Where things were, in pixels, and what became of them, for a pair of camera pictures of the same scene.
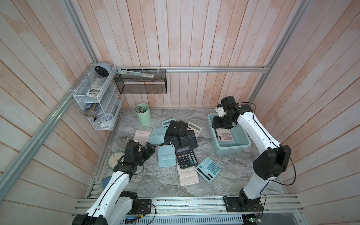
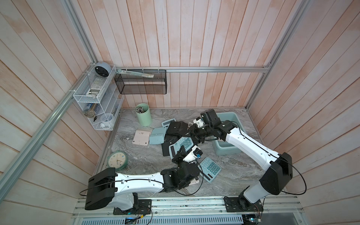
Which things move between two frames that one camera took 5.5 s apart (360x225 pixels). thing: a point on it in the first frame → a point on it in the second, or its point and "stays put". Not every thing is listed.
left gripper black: [147, 153] → [180, 156]
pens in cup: [139, 109] stays put
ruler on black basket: [135, 73] stays put
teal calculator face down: [166, 154] → [187, 142]
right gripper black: [215, 123] → [193, 132]
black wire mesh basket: [131, 84] stays put
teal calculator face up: [208, 169] stays put
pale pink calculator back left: [142, 135] stays put
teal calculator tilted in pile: [157, 136] stays put
